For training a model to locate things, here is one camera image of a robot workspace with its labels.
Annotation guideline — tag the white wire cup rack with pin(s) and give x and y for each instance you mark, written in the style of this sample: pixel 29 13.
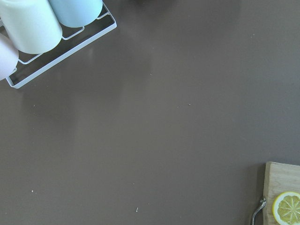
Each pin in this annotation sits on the white wire cup rack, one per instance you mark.
pixel 30 66

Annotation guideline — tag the metal cutting board handle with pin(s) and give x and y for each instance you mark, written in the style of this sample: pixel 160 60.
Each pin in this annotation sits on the metal cutting board handle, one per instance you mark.
pixel 262 203

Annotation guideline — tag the light blue cup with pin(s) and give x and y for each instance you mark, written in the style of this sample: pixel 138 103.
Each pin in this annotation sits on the light blue cup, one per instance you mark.
pixel 76 13

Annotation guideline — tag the bamboo cutting board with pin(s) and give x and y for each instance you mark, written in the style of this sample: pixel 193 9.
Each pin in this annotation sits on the bamboo cutting board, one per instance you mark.
pixel 278 178

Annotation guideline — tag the lemon slice near handle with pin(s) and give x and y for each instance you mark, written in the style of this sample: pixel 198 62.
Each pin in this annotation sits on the lemon slice near handle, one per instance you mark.
pixel 286 208

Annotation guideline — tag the pale pink cup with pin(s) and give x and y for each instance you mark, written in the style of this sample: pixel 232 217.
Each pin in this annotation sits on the pale pink cup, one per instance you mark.
pixel 9 56

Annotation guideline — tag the pale mint cup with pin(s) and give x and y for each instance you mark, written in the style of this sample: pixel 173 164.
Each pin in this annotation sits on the pale mint cup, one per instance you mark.
pixel 31 25

